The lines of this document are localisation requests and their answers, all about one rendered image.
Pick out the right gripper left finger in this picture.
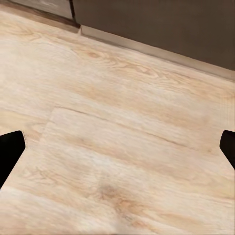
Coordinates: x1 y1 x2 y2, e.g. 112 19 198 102
0 130 25 189

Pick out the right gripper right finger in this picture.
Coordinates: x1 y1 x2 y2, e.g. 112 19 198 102
219 130 235 169

